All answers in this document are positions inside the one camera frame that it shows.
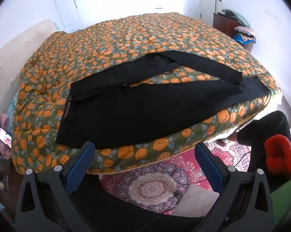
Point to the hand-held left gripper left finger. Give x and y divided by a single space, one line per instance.
80 166

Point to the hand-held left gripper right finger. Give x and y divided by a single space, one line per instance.
208 169

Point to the black pants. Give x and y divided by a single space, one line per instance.
135 106

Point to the white cushion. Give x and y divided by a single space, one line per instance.
196 198

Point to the patterned red rug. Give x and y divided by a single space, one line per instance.
148 188

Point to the person's leg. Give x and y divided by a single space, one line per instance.
268 125

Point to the red fuzzy slipper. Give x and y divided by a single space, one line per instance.
283 154

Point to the wooden nightstand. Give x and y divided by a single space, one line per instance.
4 174

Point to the smartphone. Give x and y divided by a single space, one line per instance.
4 137

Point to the pink cloth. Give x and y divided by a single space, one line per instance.
2 122

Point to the beige headboard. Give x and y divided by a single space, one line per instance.
12 60

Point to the pile of colourful clothes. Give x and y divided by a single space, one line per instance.
244 35

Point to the orange floral quilt bed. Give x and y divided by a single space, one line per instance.
135 36

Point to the dark wooden dresser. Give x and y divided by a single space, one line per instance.
223 24

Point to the white door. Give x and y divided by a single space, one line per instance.
208 2

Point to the white wardrobe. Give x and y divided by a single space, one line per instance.
102 0

